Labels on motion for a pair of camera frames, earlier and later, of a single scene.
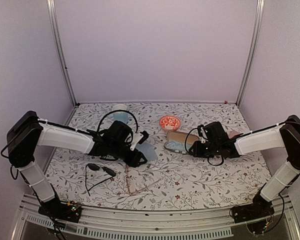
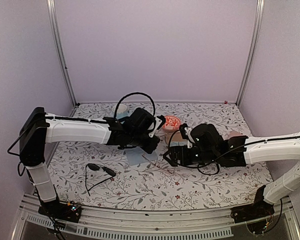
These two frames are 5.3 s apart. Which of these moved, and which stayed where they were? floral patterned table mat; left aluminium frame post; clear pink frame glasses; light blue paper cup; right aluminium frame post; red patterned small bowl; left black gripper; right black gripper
Moved: right black gripper; clear pink frame glasses; left black gripper
Stayed: floral patterned table mat; red patterned small bowl; left aluminium frame post; right aluminium frame post; light blue paper cup
